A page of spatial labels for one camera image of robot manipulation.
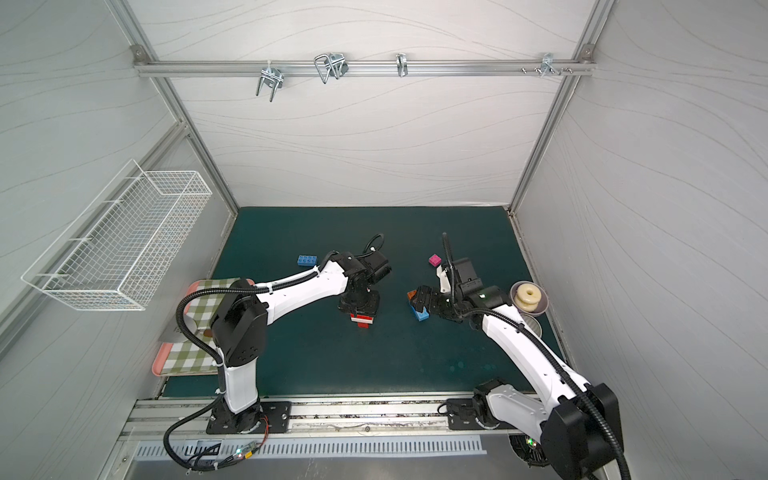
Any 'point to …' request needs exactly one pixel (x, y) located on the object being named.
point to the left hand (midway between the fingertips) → (368, 314)
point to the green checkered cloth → (192, 357)
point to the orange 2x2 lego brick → (411, 294)
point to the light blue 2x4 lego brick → (305, 260)
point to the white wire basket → (118, 249)
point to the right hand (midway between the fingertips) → (426, 303)
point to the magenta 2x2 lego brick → (435, 260)
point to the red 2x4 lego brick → (360, 316)
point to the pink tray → (166, 346)
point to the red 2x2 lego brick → (363, 325)
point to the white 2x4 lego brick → (360, 320)
